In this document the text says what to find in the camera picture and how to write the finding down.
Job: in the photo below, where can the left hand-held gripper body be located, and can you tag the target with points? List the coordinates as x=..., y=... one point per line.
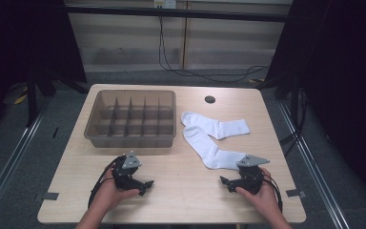
x=124, y=178

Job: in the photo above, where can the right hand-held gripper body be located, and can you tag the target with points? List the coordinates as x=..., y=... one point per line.
x=251, y=179

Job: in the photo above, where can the grey tape piece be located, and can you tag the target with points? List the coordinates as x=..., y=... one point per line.
x=50, y=196
x=295, y=193

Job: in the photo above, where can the person's left hand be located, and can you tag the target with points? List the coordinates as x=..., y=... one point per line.
x=111, y=197

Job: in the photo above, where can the yellow floor tape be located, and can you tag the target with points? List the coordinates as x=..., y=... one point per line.
x=20, y=99

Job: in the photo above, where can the black horizontal bar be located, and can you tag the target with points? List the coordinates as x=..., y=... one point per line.
x=171, y=13

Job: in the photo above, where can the dark round table hole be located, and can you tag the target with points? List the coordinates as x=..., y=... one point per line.
x=210, y=99

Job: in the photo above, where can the metal floor rail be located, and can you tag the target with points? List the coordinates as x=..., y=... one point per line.
x=9, y=165
x=314, y=171

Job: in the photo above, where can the brown divided storage box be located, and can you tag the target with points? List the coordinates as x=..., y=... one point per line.
x=130, y=120

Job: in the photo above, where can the black curtain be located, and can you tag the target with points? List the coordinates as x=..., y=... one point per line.
x=19, y=41
x=340, y=79

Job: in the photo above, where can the black metal stand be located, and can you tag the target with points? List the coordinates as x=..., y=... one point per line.
x=31, y=101
x=295, y=117

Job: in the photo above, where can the white wall socket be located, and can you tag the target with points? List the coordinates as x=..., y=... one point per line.
x=165, y=3

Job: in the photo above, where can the person's right hand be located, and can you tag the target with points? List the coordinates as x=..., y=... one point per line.
x=263, y=198

